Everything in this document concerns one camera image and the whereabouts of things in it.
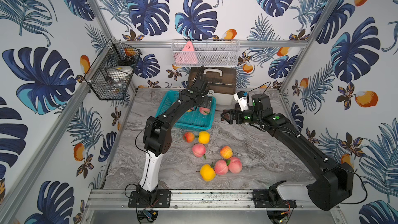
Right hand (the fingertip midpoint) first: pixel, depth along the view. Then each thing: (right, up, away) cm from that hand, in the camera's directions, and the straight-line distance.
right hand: (227, 112), depth 78 cm
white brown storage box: (+1, +20, +28) cm, 35 cm away
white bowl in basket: (-55, +20, +2) cm, 59 cm away
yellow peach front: (-10, -30, -1) cm, 32 cm away
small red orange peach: (-20, -15, +12) cm, 28 cm away
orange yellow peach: (0, -22, +6) cm, 22 cm away
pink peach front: (-3, -28, 0) cm, 28 cm away
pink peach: (-11, 0, +24) cm, 27 cm away
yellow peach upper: (-12, -15, +12) cm, 23 cm away
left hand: (-13, +8, +16) cm, 22 cm away
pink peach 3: (+4, -27, +1) cm, 27 cm away
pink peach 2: (-15, -21, +6) cm, 26 cm away
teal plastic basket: (-19, -6, +26) cm, 32 cm away
